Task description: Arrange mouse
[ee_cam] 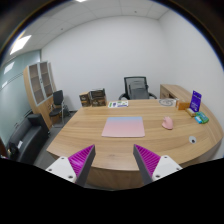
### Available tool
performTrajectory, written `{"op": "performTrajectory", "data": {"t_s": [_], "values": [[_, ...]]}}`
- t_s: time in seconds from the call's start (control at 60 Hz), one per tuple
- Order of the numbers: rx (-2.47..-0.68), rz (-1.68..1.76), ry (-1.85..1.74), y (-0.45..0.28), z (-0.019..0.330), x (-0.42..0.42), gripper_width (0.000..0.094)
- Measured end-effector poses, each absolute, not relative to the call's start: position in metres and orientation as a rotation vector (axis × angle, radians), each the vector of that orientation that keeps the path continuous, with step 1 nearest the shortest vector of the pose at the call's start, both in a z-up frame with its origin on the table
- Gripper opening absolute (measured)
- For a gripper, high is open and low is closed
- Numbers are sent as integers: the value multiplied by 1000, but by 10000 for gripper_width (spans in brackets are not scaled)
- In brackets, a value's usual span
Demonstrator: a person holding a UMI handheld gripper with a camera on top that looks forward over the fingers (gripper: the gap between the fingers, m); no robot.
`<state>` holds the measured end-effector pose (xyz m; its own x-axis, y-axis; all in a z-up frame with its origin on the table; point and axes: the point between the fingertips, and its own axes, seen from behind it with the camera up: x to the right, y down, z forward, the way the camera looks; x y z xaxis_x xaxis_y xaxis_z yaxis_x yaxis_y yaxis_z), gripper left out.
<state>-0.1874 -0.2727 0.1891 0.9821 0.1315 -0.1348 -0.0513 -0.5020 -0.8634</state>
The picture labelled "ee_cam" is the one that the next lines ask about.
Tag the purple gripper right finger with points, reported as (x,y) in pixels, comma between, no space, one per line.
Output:
(152,166)

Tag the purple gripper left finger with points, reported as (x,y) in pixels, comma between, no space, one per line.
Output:
(76,167)

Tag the pink computer mouse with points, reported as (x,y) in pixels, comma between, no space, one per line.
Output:
(167,123)

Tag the pink gradient mouse pad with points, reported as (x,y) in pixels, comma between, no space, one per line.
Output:
(124,127)

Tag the black leather sofa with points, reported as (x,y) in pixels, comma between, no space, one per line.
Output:
(28,139)

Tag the black visitor chair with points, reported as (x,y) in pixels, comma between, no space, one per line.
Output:
(58,107)

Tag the white round patterned box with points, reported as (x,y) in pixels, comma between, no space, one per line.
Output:
(167,102)

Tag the orange wooden box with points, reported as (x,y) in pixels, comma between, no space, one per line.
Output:
(182,105)

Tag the green tissue pack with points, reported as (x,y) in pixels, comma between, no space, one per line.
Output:
(201,118)

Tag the small brown cardboard box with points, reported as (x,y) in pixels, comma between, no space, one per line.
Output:
(85,99)

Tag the green white leaflet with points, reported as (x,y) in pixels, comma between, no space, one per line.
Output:
(118,104)

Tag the large dark cardboard box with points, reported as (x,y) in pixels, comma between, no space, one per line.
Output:
(98,97)

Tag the purple standing sign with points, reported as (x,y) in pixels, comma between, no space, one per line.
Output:
(195,101)

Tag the wooden side credenza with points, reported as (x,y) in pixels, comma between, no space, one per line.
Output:
(174,92)

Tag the grey mesh office chair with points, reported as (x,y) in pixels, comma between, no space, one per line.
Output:
(136,87)

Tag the wooden glass-door cabinet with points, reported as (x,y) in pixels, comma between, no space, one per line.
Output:
(40,87)

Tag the ceiling light panel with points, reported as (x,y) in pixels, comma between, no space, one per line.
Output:
(19,44)

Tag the desk cable grommet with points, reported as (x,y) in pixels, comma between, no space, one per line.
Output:
(192,139)

